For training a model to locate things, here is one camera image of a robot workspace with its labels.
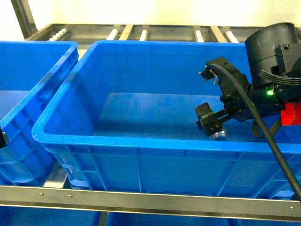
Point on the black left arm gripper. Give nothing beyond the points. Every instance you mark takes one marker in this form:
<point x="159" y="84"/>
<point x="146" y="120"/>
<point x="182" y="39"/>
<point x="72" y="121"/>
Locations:
<point x="3" y="139"/>

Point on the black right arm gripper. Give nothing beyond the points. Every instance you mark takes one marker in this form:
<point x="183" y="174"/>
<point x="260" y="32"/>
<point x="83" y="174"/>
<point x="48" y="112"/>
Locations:
<point x="268" y="99"/>

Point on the yellow mushroom push button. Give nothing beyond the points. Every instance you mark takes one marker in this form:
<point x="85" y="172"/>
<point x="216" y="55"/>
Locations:
<point x="219" y="136"/>

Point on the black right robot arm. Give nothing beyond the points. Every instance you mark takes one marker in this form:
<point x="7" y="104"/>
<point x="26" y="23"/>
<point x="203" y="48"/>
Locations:
<point x="274" y="58"/>

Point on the stainless steel shelf rack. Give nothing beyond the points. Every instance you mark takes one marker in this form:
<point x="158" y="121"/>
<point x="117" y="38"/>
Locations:
<point x="141" y="200"/>

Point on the blue lower left crate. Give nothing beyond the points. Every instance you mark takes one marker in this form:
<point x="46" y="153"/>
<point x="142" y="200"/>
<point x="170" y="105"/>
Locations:
<point x="18" y="216"/>

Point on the blue plastic crate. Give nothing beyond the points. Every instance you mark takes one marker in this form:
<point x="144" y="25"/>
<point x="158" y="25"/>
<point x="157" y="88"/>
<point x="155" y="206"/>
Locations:
<point x="124" y="120"/>

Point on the blue lower right crate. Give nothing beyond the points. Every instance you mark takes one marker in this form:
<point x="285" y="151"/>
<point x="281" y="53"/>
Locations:
<point x="127" y="219"/>

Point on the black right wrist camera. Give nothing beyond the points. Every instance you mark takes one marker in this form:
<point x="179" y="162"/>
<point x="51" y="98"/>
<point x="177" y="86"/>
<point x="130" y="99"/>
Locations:
<point x="226" y="76"/>

